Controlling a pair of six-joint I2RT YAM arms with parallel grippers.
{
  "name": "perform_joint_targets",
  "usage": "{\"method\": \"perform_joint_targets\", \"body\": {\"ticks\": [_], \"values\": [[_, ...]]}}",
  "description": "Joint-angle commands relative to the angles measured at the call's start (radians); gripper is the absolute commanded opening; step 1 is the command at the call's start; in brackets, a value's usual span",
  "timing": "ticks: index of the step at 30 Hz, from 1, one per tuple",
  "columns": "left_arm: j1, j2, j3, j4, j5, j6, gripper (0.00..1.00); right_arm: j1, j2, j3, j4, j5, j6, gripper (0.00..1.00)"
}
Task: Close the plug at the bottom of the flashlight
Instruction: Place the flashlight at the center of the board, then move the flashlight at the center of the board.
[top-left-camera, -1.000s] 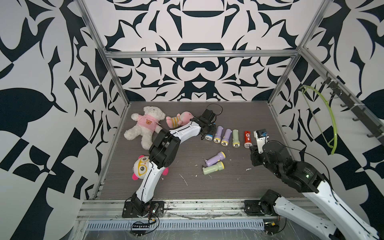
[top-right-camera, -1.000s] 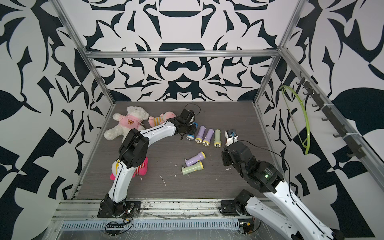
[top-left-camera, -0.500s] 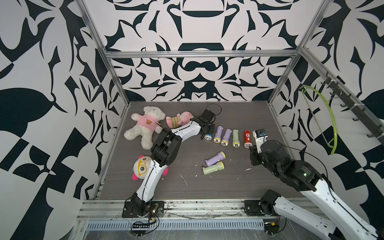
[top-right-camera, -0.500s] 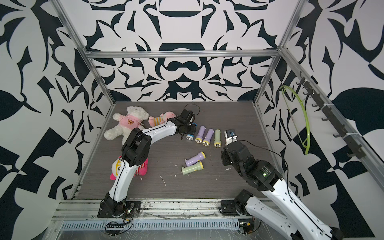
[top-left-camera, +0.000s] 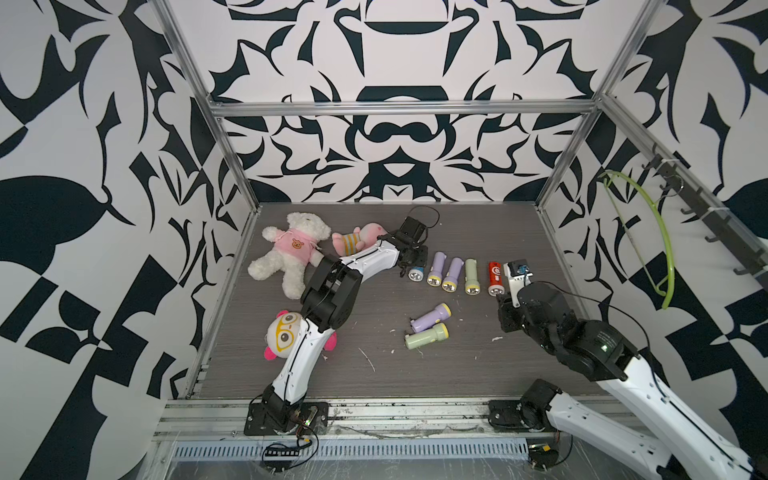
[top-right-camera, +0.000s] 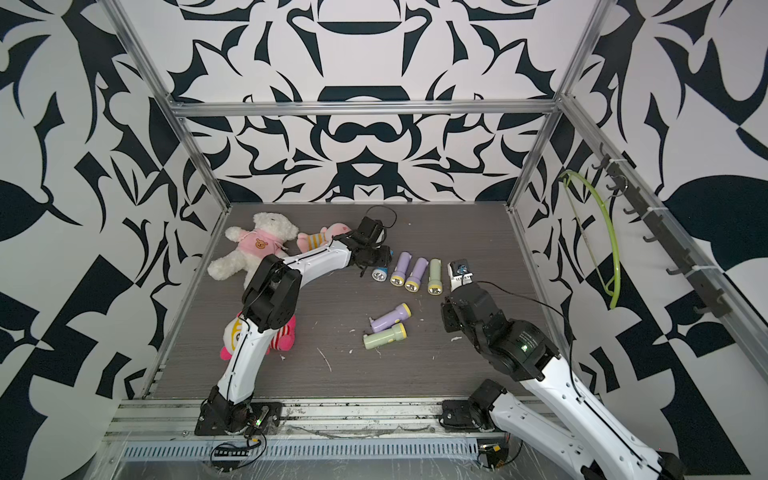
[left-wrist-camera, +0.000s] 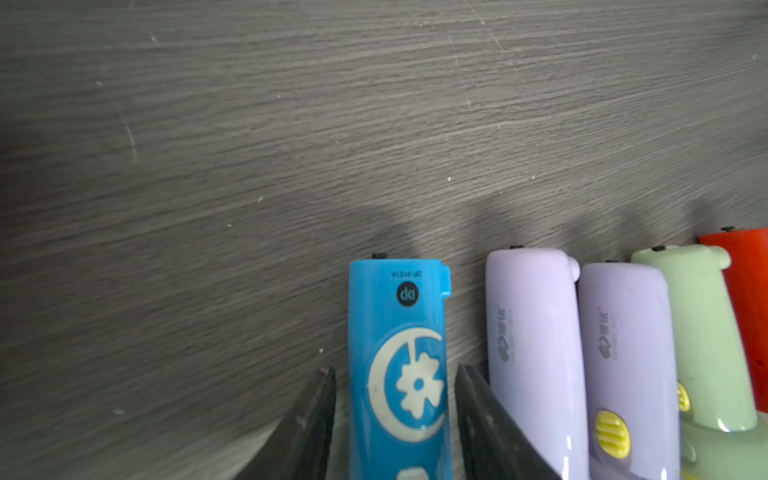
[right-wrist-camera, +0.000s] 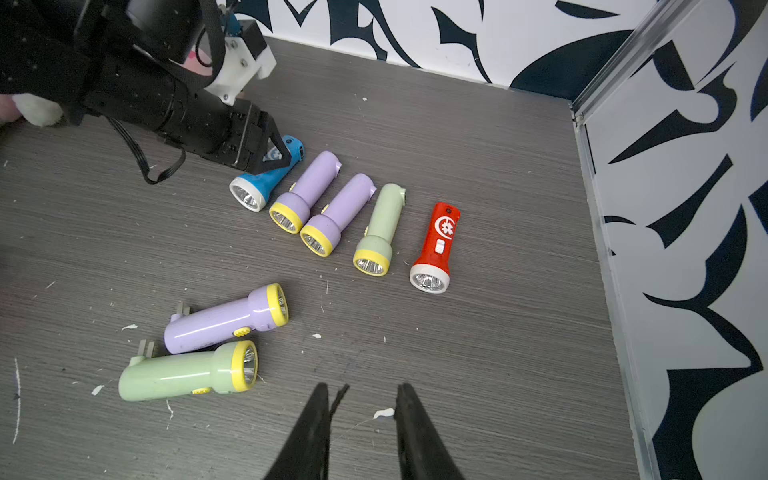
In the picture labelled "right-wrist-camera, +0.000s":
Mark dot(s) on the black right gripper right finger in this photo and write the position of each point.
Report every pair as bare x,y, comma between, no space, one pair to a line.
421,452

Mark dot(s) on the green flashlight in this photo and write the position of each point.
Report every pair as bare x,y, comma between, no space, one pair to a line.
231,368
374,251

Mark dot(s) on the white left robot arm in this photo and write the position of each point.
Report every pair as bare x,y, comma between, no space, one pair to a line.
174,68

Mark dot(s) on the red flashlight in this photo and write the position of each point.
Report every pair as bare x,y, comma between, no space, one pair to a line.
430,272

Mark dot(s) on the purple flashlight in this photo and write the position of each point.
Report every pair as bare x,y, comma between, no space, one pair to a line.
291,210
323,232
264,309

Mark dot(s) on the blue flashlight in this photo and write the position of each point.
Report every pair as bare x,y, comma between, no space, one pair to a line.
253,191

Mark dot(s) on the white teddy pink shirt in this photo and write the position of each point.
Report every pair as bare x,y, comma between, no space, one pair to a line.
35,110

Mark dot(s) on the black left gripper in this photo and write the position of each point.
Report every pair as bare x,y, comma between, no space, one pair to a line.
255,143

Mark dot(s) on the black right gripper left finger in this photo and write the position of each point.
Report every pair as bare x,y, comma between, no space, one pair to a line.
305,454

